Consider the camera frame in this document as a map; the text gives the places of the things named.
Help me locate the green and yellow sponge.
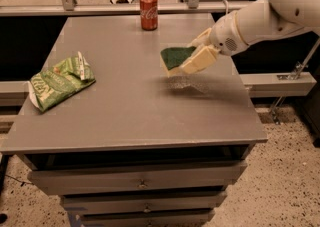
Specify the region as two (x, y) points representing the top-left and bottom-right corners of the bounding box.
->
(160, 46), (195, 77)

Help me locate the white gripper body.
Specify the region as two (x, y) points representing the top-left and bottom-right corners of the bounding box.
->
(209, 11), (249, 56)

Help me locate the bottom grey drawer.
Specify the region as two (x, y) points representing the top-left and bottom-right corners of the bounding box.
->
(81, 209), (214, 227)

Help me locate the middle grey drawer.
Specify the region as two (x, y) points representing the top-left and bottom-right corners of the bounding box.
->
(62, 190), (226, 215)

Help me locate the grey drawer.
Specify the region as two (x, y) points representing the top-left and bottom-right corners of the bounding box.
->
(62, 190), (226, 215)
(81, 209), (214, 227)
(28, 161), (247, 195)

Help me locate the red cola can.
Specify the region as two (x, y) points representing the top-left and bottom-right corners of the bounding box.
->
(139, 0), (158, 31)

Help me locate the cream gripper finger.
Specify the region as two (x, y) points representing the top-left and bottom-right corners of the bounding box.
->
(190, 28), (212, 48)
(180, 46), (220, 74)

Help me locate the top grey drawer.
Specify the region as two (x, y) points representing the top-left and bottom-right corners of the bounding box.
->
(28, 161), (247, 195)

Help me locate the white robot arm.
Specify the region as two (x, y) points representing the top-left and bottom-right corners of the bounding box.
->
(179, 0), (320, 74)

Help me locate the green jalapeno chip bag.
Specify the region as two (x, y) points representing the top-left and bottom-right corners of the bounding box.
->
(28, 52), (96, 112)

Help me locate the grey drawer cabinet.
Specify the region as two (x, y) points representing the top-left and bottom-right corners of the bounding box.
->
(0, 13), (269, 227)

